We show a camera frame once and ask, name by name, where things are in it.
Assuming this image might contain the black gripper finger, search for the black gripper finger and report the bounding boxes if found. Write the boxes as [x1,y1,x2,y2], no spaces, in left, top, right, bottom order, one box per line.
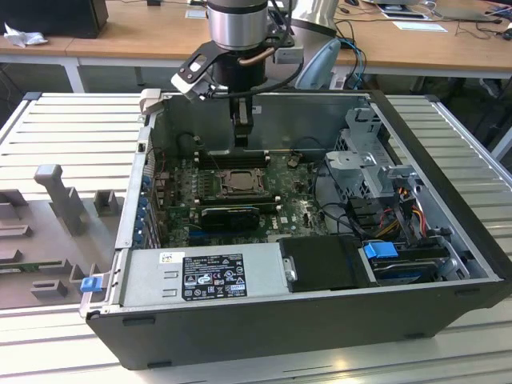
[234,98,254,150]

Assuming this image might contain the metal socket cover frame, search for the metal socket cover frame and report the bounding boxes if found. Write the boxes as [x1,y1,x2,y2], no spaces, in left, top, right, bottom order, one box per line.
[218,167,267,198]

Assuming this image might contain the black RAM slot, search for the black RAM slot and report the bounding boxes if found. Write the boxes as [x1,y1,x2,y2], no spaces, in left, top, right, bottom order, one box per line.
[198,161,267,169]
[197,153,270,160]
[198,196,273,202]
[197,148,270,156]
[198,157,268,165]

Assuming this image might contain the CPU socket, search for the CPU socket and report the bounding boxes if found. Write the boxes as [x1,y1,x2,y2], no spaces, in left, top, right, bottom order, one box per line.
[217,167,268,200]

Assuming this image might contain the pale blue teach pendant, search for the pale blue teach pendant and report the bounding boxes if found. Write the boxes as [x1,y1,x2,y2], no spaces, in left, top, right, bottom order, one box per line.
[295,38,342,90]

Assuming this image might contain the green RAM stick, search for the green RAM stick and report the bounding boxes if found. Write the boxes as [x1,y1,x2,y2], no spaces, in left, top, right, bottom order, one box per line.
[0,262,64,275]
[201,198,282,213]

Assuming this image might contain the green motherboard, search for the green motherboard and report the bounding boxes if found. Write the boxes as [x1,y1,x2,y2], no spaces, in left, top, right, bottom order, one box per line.
[154,154,333,247]

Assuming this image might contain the black graphics card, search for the black graphics card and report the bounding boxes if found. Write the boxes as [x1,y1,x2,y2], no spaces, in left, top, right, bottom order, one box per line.
[199,206,261,233]

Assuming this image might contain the wooden desk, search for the wooden desk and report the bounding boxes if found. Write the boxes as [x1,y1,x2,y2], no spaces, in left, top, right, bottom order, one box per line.
[0,0,213,95]
[335,0,512,81]

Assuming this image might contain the metal drive cage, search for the metal drive cage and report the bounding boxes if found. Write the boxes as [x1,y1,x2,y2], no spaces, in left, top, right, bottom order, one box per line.
[323,106,425,201]

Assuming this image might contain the black plastic shroud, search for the black plastic shroud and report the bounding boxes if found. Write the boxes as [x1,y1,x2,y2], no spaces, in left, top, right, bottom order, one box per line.
[278,235,379,293]

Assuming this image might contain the grey power supply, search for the grey power supply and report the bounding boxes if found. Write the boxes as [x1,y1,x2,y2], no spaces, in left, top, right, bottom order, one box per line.
[119,243,289,307]

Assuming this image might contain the hard disk in blue carrier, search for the hard disk in blue carrier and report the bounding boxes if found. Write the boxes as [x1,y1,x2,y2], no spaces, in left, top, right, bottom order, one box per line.
[362,241,439,286]

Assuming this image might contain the black box on desk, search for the black box on desk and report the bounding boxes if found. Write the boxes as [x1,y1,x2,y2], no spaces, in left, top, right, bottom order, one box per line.
[0,0,109,39]

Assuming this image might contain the black PC case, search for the black PC case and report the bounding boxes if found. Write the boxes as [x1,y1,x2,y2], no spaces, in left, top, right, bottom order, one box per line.
[78,88,512,371]

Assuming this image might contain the crumpled white paper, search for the crumpled white paper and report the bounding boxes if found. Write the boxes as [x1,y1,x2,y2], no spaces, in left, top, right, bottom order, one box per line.
[2,22,49,48]

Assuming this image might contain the blue case latch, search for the blue case latch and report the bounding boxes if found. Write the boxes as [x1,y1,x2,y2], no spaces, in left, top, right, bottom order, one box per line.
[79,277,103,295]

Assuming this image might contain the grey parts rack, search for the grey parts rack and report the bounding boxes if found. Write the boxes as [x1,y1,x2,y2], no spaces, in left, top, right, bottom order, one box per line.
[0,163,125,311]

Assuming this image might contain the black camera cable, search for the black camera cable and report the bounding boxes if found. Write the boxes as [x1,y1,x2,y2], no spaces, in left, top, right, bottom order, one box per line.
[206,59,305,99]

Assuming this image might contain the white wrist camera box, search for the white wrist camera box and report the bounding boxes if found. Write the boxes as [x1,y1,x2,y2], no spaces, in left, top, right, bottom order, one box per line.
[170,51,211,101]

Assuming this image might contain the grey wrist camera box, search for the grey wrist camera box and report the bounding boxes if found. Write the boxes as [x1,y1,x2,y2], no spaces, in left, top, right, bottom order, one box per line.
[274,46,304,65]

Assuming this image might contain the thick black cable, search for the thick black cable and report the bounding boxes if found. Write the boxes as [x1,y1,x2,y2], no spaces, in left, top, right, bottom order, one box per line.
[314,159,363,241]

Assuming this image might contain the blue cable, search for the blue cable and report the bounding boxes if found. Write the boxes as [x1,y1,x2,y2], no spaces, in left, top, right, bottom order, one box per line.
[339,38,367,89]

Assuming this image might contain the red yellow power wires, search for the red yellow power wires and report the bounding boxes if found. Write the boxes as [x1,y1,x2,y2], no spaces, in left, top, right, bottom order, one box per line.
[378,202,427,239]

